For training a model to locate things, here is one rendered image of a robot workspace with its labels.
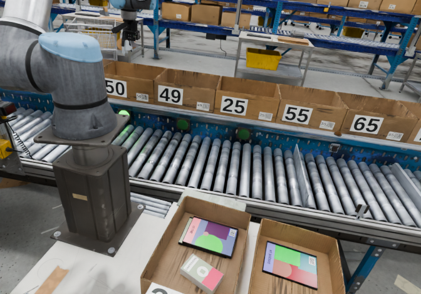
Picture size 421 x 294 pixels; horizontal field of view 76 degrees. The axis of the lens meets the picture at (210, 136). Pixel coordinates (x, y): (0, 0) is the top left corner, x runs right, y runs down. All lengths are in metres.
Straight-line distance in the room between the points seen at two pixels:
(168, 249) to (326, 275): 0.58
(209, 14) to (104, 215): 5.24
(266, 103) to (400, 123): 0.78
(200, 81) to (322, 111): 0.85
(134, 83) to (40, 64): 1.01
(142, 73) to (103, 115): 1.24
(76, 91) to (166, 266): 0.65
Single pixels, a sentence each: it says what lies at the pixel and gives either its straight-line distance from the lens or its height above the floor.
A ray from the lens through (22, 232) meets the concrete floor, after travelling 2.37.
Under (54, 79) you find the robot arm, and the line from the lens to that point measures 0.84.
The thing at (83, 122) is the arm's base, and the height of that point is 1.25.
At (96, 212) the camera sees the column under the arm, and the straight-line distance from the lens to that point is 1.04.
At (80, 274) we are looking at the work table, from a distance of 1.09.
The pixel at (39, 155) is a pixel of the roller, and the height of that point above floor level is 0.74.
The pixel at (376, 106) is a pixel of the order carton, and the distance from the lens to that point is 2.16.
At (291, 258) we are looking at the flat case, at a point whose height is 0.77.
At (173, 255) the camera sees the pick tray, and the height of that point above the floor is 0.76.
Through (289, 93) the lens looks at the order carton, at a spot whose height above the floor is 0.99.
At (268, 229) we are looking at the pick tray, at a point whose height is 0.80.
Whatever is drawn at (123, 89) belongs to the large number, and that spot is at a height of 0.96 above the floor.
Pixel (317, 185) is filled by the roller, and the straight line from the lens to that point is 1.55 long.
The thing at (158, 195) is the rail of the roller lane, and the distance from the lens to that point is 1.38.
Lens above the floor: 1.64
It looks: 30 degrees down
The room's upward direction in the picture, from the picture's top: 6 degrees clockwise
